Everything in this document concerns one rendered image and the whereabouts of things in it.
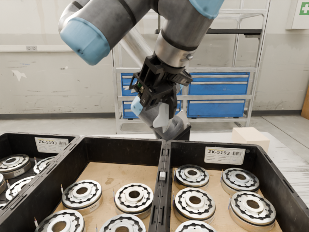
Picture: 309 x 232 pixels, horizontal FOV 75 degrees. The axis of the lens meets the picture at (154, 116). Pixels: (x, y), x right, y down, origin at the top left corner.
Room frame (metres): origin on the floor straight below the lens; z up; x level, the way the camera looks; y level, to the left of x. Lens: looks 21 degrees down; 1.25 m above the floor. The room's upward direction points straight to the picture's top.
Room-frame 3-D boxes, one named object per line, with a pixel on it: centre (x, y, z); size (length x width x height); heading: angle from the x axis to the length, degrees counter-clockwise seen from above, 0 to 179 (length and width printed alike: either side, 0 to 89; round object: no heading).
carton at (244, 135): (0.97, -0.51, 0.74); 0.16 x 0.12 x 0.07; 4
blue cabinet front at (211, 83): (2.37, -0.77, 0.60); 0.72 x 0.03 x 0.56; 92
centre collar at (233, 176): (0.49, -0.26, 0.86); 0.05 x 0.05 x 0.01
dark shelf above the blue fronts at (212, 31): (2.60, -0.61, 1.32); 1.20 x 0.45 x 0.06; 92
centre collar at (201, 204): (0.40, -0.10, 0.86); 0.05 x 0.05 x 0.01
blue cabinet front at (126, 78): (2.34, 0.03, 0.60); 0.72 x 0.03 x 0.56; 92
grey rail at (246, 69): (2.39, -0.37, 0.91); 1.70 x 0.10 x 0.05; 92
